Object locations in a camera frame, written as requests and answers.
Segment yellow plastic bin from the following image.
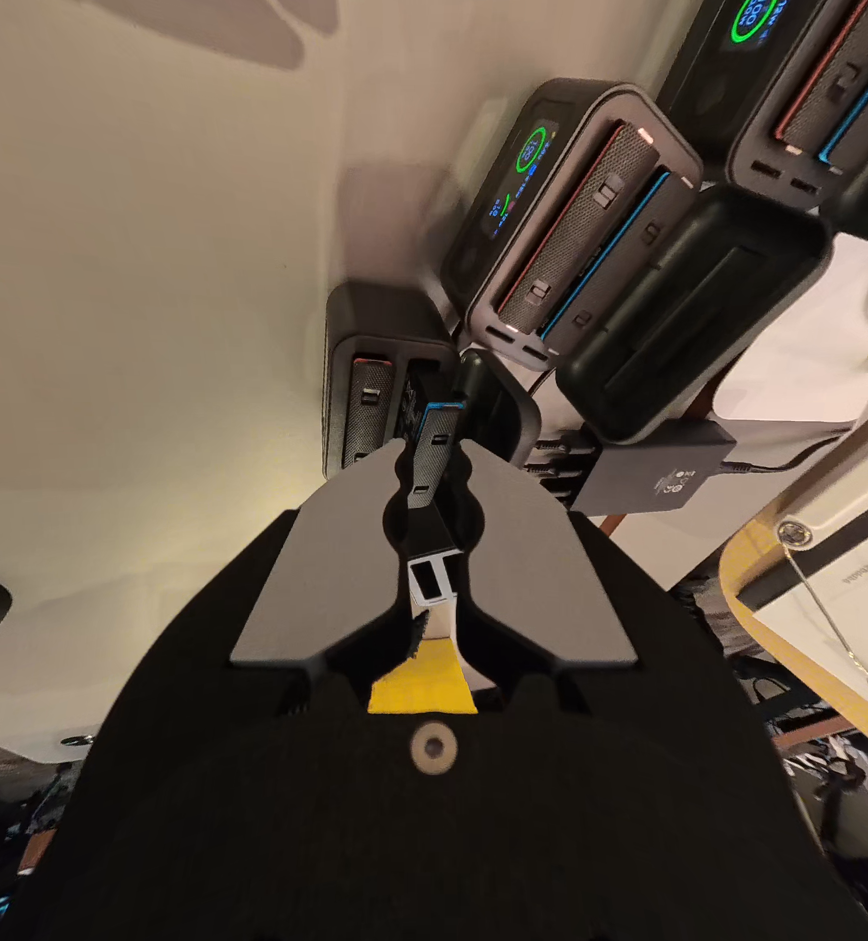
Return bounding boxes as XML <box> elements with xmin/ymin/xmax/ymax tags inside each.
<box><xmin>368</xmin><ymin>644</ymin><xmax>481</xmax><ymax>717</ymax></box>

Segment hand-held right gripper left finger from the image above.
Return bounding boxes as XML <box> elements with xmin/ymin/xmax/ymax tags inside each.
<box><xmin>229</xmin><ymin>439</ymin><xmax>414</xmax><ymax>674</ymax></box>

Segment thin metal wire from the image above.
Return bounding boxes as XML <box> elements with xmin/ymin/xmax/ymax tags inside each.
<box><xmin>780</xmin><ymin>522</ymin><xmax>868</xmax><ymax>693</ymax></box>

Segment wooden sign board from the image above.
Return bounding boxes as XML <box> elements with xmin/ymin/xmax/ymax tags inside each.
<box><xmin>721</xmin><ymin>508</ymin><xmax>868</xmax><ymax>767</ymax></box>

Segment black usb hub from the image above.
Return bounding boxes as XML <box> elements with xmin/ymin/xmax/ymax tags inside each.
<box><xmin>570</xmin><ymin>420</ymin><xmax>745</xmax><ymax>517</ymax></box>

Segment blue-edged black battery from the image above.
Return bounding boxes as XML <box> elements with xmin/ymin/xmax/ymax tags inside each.
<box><xmin>401</xmin><ymin>395</ymin><xmax>473</xmax><ymax>519</ymax></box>
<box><xmin>540</xmin><ymin>170</ymin><xmax>697</xmax><ymax>344</ymax></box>

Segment white stand base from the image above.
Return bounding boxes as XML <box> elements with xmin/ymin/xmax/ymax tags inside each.
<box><xmin>714</xmin><ymin>243</ymin><xmax>868</xmax><ymax>429</ymax></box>

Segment black power cable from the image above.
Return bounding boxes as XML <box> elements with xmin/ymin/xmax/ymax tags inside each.
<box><xmin>728</xmin><ymin>434</ymin><xmax>848</xmax><ymax>476</ymax></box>

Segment black battery charger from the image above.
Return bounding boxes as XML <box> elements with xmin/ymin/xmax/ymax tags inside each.
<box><xmin>442</xmin><ymin>78</ymin><xmax>836</xmax><ymax>446</ymax></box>
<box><xmin>655</xmin><ymin>0</ymin><xmax>868</xmax><ymax>252</ymax></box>
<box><xmin>323</xmin><ymin>280</ymin><xmax>554</xmax><ymax>495</ymax></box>

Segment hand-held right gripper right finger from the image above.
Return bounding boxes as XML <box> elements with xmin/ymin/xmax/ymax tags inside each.
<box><xmin>457</xmin><ymin>439</ymin><xmax>642</xmax><ymax>674</ymax></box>

